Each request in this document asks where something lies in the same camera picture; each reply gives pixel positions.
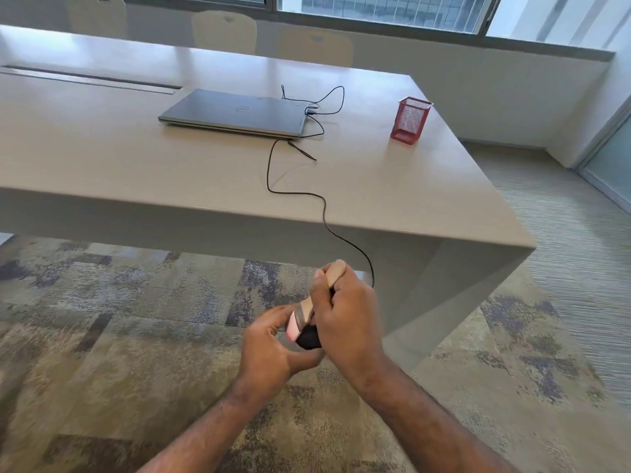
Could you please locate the person's left hand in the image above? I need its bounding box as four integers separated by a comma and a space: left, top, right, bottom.
236, 304, 326, 399

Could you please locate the grey closed laptop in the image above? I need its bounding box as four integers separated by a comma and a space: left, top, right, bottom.
157, 89, 309, 140

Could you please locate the frosted glass door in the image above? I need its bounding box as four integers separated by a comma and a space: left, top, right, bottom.
576, 101, 631, 215

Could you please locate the grey table cable hatch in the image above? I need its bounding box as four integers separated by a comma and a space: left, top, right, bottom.
0, 65, 184, 96

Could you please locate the wooden brush with pink bristles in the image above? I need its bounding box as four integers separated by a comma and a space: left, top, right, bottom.
285, 259, 348, 343

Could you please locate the person's right forearm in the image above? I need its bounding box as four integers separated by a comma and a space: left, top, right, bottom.
362, 361, 519, 473

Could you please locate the grey window frame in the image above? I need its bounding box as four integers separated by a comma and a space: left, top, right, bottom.
118, 0, 616, 62

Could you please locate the beige chair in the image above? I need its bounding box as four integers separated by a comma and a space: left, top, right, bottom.
278, 28, 355, 68
191, 10, 258, 55
66, 0, 128, 39

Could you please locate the black mouse cable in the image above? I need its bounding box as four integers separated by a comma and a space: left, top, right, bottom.
266, 84, 375, 290

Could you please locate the black dusty computer mouse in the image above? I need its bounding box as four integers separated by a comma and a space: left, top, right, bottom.
294, 285, 336, 351

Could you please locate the red mesh pen holder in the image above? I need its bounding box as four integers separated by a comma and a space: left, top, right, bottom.
390, 96, 434, 145

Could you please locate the person's right hand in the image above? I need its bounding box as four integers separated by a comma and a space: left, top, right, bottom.
309, 264, 390, 390

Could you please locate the person's left forearm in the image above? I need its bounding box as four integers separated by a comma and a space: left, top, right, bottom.
137, 376, 277, 473

